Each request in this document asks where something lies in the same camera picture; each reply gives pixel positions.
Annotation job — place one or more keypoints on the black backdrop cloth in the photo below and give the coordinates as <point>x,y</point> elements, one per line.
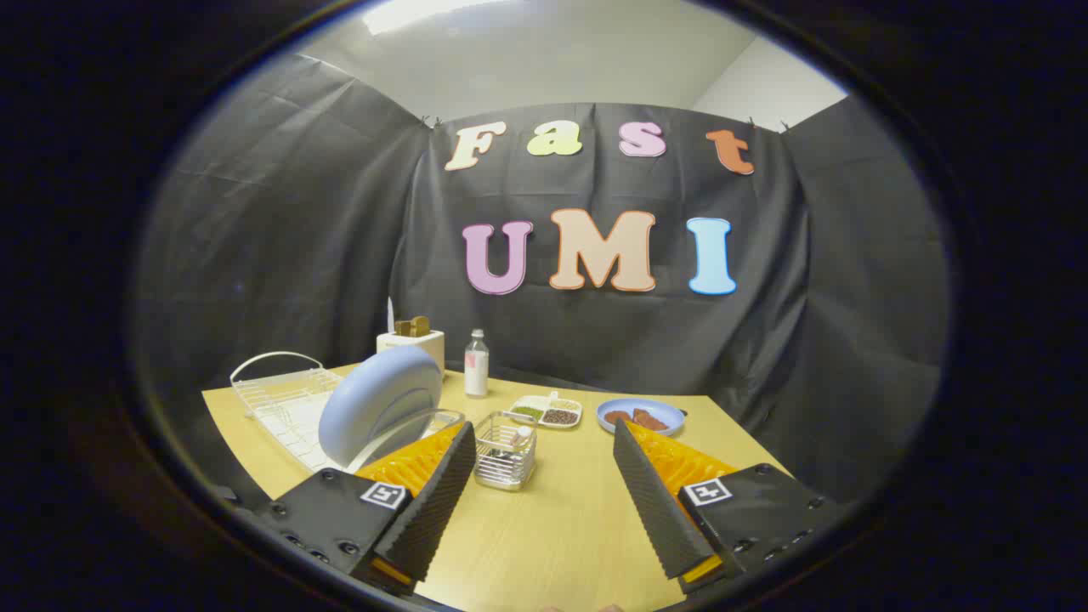
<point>280,246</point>

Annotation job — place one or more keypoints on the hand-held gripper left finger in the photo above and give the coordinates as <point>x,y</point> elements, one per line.
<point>438,497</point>

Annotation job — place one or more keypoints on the clear bottle with pink label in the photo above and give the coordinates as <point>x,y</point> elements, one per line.
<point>476,370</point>

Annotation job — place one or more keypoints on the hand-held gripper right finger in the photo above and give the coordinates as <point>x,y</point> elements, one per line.
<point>650,497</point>

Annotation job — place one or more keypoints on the white divided dish with spices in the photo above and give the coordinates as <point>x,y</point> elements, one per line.
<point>552,414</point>

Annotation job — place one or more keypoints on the ceiling light panel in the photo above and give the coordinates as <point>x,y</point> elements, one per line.
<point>416,13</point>

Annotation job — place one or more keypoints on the white box holder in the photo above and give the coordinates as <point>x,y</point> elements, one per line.
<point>421,347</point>

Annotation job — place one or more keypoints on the blue plate with food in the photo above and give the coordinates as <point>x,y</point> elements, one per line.
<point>667,414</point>

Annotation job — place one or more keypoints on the brown wooden blocks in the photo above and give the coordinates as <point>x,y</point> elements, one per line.
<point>414,326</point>

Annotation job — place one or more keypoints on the large brown food piece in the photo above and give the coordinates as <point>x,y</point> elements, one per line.
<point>651,420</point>

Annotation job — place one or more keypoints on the light blue plate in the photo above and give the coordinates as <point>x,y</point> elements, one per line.
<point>374,404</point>

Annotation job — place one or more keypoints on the small brown food piece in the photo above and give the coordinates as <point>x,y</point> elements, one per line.
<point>617,417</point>

